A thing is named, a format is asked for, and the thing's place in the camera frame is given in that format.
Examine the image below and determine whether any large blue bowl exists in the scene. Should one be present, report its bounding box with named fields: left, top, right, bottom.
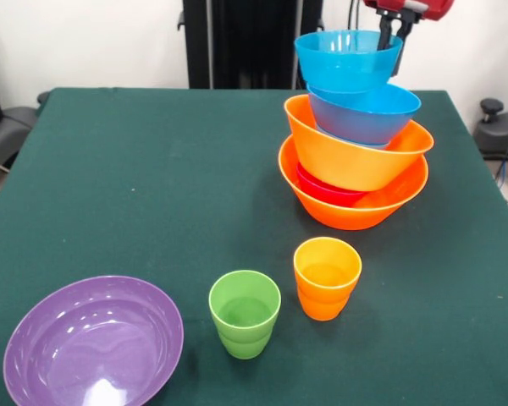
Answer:
left=306, top=82, right=422, bottom=145

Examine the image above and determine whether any large orange bowl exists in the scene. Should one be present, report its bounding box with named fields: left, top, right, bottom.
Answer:
left=278, top=135, right=429, bottom=232
left=284, top=93, right=435, bottom=192

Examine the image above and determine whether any dark green tablecloth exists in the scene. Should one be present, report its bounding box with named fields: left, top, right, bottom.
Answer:
left=0, top=87, right=508, bottom=406

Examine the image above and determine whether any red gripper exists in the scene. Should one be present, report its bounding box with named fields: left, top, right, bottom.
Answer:
left=362, top=0, right=456, bottom=77

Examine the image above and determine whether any large purple bowl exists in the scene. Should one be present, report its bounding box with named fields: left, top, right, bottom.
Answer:
left=3, top=275, right=185, bottom=406

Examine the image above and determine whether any orange cup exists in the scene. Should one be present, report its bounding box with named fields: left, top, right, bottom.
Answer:
left=292, top=236, right=363, bottom=321

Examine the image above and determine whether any black pedestal foot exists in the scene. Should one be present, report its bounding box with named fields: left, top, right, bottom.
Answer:
left=472, top=97, right=508, bottom=160
left=0, top=91, right=52, bottom=170

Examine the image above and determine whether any small magenta bowl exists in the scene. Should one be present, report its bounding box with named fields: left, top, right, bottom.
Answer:
left=295, top=162, right=367, bottom=208

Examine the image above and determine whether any green cup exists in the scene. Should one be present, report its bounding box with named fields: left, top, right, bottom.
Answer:
left=207, top=270, right=282, bottom=360

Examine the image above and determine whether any small cyan bowl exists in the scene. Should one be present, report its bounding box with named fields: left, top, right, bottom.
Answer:
left=315, top=123, right=391, bottom=151

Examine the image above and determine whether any blue ribbed-bottom bowl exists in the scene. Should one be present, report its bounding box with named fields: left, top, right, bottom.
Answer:
left=294, top=29, right=405, bottom=94

